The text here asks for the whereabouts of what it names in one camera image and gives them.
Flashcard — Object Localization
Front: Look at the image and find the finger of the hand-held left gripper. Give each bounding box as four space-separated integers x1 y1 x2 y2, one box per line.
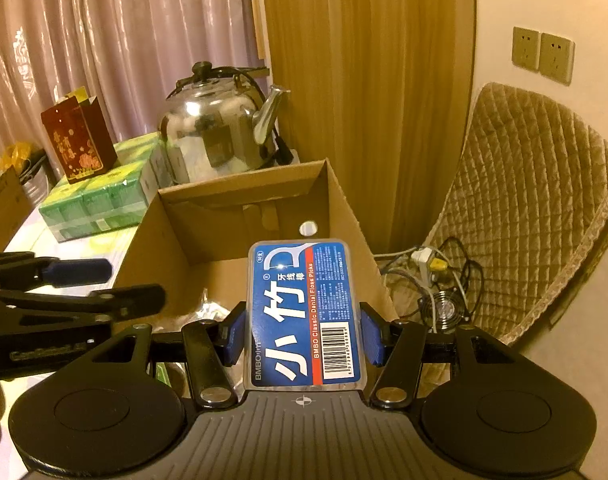
0 252 112 292
0 283 166 342

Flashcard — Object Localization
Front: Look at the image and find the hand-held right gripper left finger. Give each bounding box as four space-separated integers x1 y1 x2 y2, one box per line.
91 300 249 408

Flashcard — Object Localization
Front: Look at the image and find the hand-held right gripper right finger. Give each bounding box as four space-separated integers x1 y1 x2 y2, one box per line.
359 301 529 409

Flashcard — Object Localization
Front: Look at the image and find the blue label floss box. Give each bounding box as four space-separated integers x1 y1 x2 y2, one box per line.
245 237 370 392

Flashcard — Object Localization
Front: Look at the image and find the brown cardboard box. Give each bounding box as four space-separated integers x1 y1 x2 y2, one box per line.
112 158 399 391

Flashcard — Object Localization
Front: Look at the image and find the small round fan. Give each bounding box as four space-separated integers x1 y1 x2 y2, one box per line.
418 290 468 334

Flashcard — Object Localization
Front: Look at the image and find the green tissue multipack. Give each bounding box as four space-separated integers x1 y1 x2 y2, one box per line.
38 132 171 244

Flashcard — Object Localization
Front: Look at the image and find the small brown carton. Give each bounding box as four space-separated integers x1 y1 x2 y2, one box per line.
0 167 32 252

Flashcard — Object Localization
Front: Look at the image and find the red gift bag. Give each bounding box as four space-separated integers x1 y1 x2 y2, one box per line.
40 87 119 185

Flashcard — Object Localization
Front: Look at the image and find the yellow plastic bag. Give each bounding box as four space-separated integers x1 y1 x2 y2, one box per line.
0 141 35 172

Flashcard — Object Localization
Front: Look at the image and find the stainless steel kettle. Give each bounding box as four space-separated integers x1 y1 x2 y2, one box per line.
157 61 293 187

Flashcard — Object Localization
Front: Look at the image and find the beige quilted cushion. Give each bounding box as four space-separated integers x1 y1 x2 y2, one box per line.
419 82 608 347

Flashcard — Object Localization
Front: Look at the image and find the pale purple curtain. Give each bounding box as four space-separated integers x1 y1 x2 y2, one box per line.
0 0 273 172

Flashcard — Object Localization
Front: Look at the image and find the tan curtain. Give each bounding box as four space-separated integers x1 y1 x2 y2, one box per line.
260 0 478 257

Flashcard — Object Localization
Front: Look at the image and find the beige wall socket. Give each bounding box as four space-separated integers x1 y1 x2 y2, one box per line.
538 32 576 86
512 26 542 72

